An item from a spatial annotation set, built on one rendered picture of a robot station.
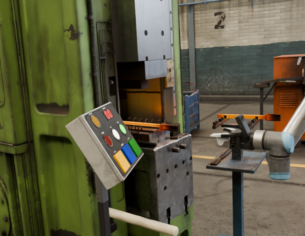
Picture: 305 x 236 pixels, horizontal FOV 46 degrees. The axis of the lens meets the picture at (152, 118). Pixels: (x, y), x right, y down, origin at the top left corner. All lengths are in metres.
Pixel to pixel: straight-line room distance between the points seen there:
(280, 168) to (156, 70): 0.80
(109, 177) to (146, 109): 1.06
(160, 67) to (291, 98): 3.56
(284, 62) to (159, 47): 3.52
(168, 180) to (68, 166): 0.55
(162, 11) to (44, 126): 0.88
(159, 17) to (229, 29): 7.71
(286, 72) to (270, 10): 4.31
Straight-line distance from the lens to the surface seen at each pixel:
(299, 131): 1.81
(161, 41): 1.96
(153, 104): 2.27
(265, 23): 9.45
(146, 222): 1.72
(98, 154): 1.30
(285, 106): 5.35
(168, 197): 2.02
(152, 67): 1.89
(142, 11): 1.85
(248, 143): 1.74
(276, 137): 1.67
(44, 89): 2.01
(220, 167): 2.26
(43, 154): 2.07
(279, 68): 5.32
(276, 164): 1.69
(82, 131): 1.30
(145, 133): 1.91
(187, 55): 9.99
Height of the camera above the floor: 1.40
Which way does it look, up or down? 10 degrees down
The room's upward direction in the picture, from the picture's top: 3 degrees counter-clockwise
